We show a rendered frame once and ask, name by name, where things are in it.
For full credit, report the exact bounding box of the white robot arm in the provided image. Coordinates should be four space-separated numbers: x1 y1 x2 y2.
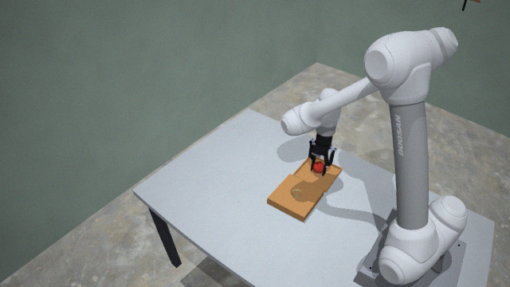
280 27 468 285

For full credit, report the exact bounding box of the tan square platform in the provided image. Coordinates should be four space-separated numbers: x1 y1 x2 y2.
267 174 324 222

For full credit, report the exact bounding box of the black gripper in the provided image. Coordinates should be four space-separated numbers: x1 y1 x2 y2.
308 133 336 175

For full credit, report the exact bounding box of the red ball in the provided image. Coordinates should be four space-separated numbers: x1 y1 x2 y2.
313 161 324 173

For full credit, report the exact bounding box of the tan rectangular tray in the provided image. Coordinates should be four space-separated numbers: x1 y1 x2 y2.
292 157 343 192

